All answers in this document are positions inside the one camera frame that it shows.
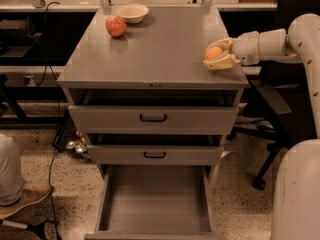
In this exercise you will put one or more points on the grey drawer cabinet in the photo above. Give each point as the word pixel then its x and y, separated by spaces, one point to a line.
pixel 158 62

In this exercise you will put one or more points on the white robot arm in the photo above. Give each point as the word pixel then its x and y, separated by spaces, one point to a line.
pixel 296 205

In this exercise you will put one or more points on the wall power outlet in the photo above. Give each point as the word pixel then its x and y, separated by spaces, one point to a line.
pixel 30 81

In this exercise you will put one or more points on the black tripod leg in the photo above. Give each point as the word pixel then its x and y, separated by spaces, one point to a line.
pixel 38 230

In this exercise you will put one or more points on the tan shoe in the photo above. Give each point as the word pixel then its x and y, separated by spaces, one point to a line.
pixel 30 194

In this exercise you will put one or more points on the middle grey drawer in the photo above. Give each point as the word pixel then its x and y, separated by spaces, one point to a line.
pixel 154 155

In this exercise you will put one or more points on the silver cans on floor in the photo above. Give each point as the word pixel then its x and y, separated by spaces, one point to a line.
pixel 78 145

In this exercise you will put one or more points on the bottom open grey drawer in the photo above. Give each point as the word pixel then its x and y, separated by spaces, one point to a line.
pixel 155 203

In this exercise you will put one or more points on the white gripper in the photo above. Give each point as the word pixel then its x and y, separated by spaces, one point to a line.
pixel 246 49

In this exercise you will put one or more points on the red apple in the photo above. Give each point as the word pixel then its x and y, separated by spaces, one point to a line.
pixel 115 26

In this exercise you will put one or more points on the top grey drawer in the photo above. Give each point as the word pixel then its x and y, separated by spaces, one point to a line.
pixel 153 119

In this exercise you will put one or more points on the white bowl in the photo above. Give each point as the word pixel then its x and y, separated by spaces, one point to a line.
pixel 132 13

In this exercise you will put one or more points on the person leg grey trousers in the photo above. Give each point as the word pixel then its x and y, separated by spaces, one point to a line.
pixel 11 180

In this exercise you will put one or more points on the small orange fruit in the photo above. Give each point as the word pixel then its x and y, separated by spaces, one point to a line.
pixel 213 52

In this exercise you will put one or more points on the black office chair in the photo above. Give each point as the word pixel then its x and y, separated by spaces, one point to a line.
pixel 280 95

